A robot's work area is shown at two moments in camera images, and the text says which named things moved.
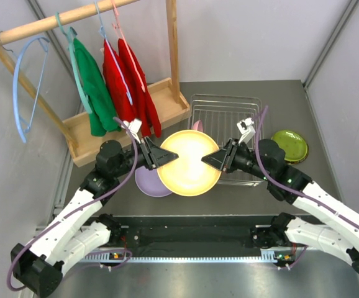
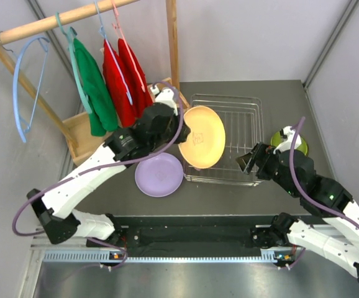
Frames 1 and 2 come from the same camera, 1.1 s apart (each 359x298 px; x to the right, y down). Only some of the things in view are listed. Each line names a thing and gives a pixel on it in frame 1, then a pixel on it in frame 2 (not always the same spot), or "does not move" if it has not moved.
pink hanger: [116, 24] does not move
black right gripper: [217, 159] -> [263, 153]
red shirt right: [145, 104] does not move
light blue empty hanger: [18, 120] does not move
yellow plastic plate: [188, 176] -> [205, 143]
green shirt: [104, 118] does not move
